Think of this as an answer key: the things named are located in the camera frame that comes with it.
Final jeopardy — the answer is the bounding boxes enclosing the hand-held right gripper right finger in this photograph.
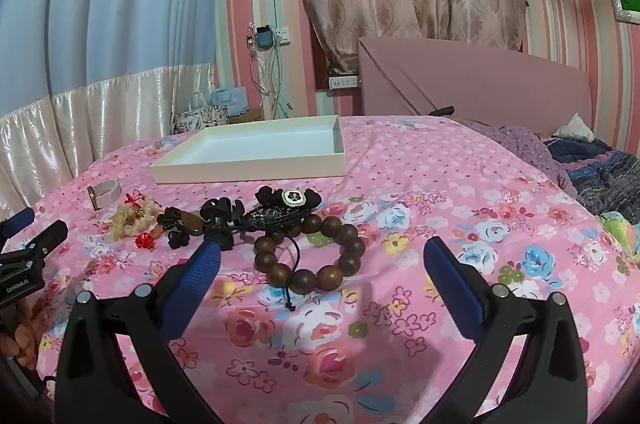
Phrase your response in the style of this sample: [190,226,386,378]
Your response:
[424,236,590,424]

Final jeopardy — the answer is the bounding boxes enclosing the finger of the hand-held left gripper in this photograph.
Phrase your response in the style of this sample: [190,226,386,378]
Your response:
[9,220,69,265]
[0,207,36,241]

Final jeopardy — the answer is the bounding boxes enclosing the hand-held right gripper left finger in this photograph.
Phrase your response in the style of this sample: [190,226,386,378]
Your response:
[54,243,226,424]

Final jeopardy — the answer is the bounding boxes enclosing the red string bracelet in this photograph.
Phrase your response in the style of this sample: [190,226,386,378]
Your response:
[122,190,166,251]

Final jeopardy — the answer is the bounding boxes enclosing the pink strap wristwatch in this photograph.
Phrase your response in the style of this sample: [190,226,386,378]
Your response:
[87,182,122,211]

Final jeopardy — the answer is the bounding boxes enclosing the black claw hair clip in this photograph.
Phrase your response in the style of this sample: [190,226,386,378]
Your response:
[200,198,246,252]

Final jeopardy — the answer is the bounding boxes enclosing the cream flower scrunchie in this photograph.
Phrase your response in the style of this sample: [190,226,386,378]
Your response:
[109,199,163,239]

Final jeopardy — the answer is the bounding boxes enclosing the brown wooden bead bracelet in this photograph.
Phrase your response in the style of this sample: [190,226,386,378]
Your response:
[253,214,367,309]

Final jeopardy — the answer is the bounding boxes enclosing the black flower rhinestone hair tie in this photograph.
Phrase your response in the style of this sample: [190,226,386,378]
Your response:
[256,185,321,211]

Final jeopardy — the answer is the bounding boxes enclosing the white shallow box tray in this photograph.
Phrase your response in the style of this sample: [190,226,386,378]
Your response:
[150,115,347,185]

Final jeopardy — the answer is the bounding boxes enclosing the person's left hand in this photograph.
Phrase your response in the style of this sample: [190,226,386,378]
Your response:
[11,299,51,372]

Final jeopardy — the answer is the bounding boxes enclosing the pink floral bedsheet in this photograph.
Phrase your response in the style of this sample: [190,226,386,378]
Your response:
[0,114,640,424]

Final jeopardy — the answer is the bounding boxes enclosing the cream satin curtain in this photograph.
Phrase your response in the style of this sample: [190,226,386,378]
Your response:
[0,62,217,217]

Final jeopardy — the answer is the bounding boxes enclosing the purple blanket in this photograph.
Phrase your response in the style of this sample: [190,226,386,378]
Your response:
[460,120,576,195]

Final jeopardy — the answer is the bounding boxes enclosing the leaf patterned gift bag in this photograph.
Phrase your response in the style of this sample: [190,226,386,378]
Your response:
[172,106,230,135]

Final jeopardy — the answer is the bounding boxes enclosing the green yellow cloth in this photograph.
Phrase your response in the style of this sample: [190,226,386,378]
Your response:
[597,211,640,265]

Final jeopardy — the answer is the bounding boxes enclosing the dark patterned blanket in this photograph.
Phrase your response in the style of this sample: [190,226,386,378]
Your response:
[542,136,640,225]

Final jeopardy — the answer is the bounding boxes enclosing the blue gift bag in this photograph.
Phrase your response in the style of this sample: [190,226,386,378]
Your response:
[210,87,249,119]

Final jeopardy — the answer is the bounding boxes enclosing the white pillow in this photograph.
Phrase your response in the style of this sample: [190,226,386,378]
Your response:
[552,113,595,141]

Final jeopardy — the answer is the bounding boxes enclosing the pink cardboard box lid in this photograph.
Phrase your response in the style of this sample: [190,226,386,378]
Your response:
[357,36,593,139]

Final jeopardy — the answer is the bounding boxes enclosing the blue charger device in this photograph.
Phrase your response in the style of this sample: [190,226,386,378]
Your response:
[255,26,276,52]

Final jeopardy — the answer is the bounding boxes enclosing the hanging white cables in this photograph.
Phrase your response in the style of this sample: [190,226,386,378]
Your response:
[245,24,296,119]

